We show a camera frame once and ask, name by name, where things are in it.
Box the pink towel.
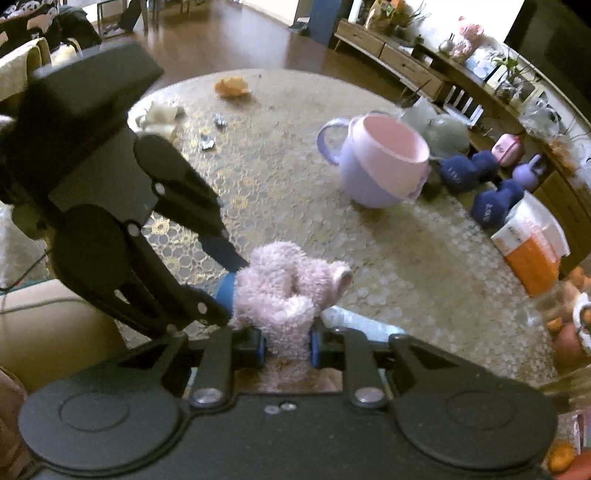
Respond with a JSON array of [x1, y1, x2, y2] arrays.
[[230, 240, 354, 393]]

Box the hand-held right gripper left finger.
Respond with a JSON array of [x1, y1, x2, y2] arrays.
[[117, 325, 267, 409]]

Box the small potted plant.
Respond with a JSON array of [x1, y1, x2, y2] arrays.
[[491, 52, 537, 101]]

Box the pink kettlebell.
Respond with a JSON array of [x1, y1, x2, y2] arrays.
[[491, 133, 525, 165]]

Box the pink pig toy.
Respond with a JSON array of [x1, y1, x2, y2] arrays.
[[454, 17, 485, 62]]

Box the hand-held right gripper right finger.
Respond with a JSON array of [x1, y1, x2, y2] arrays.
[[310, 326, 459, 409]]

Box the pale green teapot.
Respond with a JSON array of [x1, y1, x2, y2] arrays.
[[424, 114, 471, 158]]

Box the black television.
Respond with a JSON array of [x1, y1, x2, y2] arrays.
[[505, 0, 591, 121]]

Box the plastic bag of fruit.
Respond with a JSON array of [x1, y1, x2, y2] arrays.
[[544, 267, 591, 371]]

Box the purple kettlebell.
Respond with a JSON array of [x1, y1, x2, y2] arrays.
[[512, 154, 546, 193]]

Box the orange peel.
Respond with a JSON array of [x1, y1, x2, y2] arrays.
[[214, 76, 251, 99]]

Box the white bottle with blue cap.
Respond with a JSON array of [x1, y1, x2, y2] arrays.
[[215, 271, 408, 343]]

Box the crumpled white tissue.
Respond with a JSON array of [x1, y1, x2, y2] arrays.
[[136, 101, 186, 140]]

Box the tangerine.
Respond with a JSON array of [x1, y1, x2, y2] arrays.
[[549, 442, 579, 472]]

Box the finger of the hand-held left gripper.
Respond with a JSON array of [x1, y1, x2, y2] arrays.
[[133, 135, 250, 274], [95, 222, 232, 339]]

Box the chair with yellow cloth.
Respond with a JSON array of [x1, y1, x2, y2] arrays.
[[0, 36, 52, 103]]

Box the purple mug with pink cup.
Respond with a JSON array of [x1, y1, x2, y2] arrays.
[[316, 117, 433, 209]]

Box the orange tissue pack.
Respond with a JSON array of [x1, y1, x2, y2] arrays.
[[490, 192, 571, 297]]

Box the beige sofa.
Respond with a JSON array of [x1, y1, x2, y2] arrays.
[[0, 279, 126, 394]]

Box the wooden sideboard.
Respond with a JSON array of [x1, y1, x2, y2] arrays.
[[334, 18, 591, 260]]

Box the wooden chair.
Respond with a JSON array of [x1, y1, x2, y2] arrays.
[[442, 85, 484, 126]]

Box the pink plastic bowl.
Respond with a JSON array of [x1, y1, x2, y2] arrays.
[[349, 114, 432, 195]]

